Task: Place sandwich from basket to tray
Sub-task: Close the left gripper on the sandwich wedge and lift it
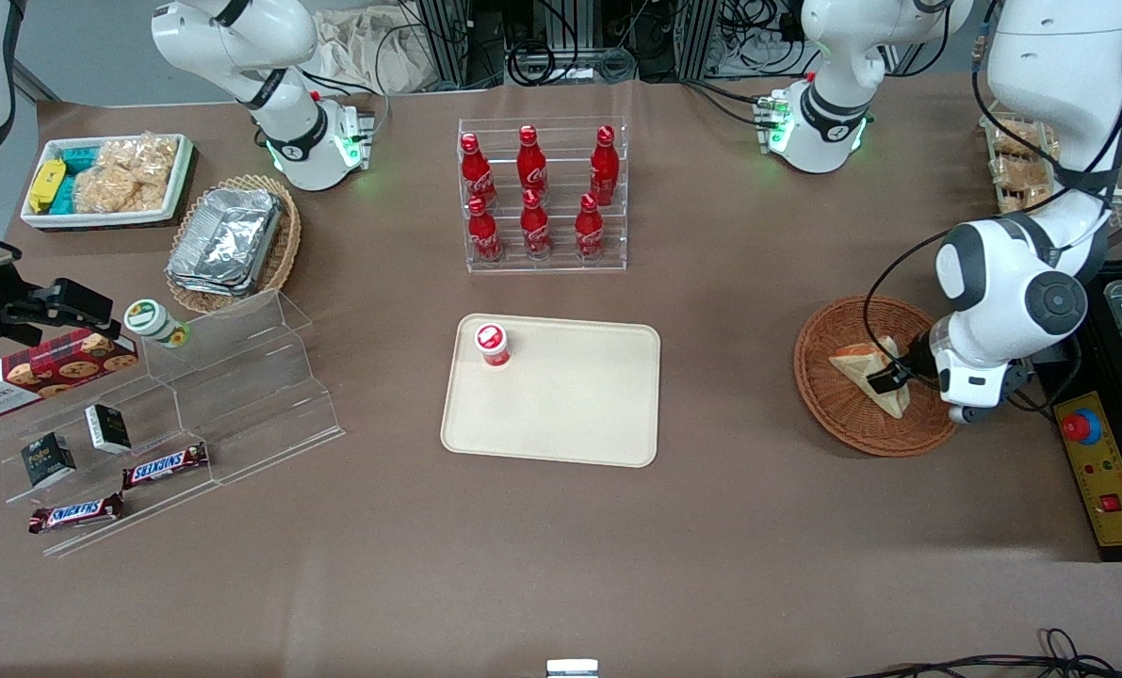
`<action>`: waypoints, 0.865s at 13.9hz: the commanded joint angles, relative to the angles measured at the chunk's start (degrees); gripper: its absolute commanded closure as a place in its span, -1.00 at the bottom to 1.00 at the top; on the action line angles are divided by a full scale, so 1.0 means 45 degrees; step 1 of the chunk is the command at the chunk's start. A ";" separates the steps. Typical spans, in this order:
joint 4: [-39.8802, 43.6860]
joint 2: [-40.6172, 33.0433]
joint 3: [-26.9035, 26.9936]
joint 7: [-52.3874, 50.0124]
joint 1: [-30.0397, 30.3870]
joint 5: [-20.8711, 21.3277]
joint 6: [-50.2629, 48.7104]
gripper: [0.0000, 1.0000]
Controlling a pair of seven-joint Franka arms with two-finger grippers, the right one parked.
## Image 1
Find round brown wicker basket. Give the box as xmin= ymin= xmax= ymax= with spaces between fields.
xmin=793 ymin=295 xmax=959 ymax=459

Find yellow snack pack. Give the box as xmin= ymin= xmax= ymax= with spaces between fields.
xmin=29 ymin=158 xmax=68 ymax=214

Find beige plastic tray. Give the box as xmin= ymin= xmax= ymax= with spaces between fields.
xmin=440 ymin=314 xmax=662 ymax=469

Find coiled black cables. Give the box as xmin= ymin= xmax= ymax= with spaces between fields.
xmin=504 ymin=0 xmax=639 ymax=86

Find red cookie box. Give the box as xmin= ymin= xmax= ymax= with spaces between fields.
xmin=0 ymin=328 xmax=139 ymax=421

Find clear acrylic bottle rack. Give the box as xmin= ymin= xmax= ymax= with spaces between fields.
xmin=457 ymin=116 xmax=629 ymax=274

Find red cola bottle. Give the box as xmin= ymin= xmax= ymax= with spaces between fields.
xmin=467 ymin=196 xmax=504 ymax=263
xmin=516 ymin=125 xmax=549 ymax=201
xmin=575 ymin=194 xmax=606 ymax=261
xmin=460 ymin=133 xmax=497 ymax=206
xmin=520 ymin=189 xmax=553 ymax=259
xmin=589 ymin=125 xmax=621 ymax=206

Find oval light wicker basket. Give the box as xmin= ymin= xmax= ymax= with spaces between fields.
xmin=165 ymin=174 xmax=302 ymax=315

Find triangular sandwich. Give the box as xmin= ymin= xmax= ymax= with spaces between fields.
xmin=827 ymin=336 xmax=912 ymax=420

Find black floor cables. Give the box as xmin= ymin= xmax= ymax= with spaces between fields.
xmin=848 ymin=629 xmax=1122 ymax=678

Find stack of foil containers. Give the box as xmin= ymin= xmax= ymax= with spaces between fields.
xmin=167 ymin=186 xmax=285 ymax=298

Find red lidded small cup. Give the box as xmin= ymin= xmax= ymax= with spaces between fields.
xmin=474 ymin=323 xmax=512 ymax=369

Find white rectangular snack bin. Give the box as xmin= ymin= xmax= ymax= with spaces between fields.
xmin=20 ymin=133 xmax=194 ymax=232

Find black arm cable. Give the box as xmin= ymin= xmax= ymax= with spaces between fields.
xmin=864 ymin=0 xmax=1122 ymax=420

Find beige cloth bag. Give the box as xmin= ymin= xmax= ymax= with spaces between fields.
xmin=311 ymin=9 xmax=448 ymax=95

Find clear bag of rice crackers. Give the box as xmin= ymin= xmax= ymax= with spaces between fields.
xmin=73 ymin=165 xmax=168 ymax=215
xmin=99 ymin=135 xmax=181 ymax=185

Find yellow control panel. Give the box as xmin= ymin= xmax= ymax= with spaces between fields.
xmin=1050 ymin=391 xmax=1122 ymax=549

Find bagged pastry snack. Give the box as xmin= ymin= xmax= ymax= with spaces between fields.
xmin=994 ymin=121 xmax=1059 ymax=159
xmin=999 ymin=184 xmax=1056 ymax=214
xmin=991 ymin=155 xmax=1051 ymax=189

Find small black white box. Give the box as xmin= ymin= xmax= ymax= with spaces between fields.
xmin=84 ymin=403 xmax=133 ymax=455

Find aluminium frame post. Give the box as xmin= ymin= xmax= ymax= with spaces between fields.
xmin=678 ymin=0 xmax=722 ymax=81
xmin=419 ymin=0 xmax=472 ymax=90

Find green lidded white cup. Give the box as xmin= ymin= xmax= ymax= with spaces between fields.
xmin=123 ymin=299 xmax=191 ymax=349

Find black appliance housing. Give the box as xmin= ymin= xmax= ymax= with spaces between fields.
xmin=1032 ymin=254 xmax=1122 ymax=564

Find clear acrylic stepped shelf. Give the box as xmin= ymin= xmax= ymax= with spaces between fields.
xmin=0 ymin=287 xmax=347 ymax=558

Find brown snickers bar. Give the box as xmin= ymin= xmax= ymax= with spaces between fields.
xmin=28 ymin=492 xmax=126 ymax=536
xmin=122 ymin=442 xmax=211 ymax=491

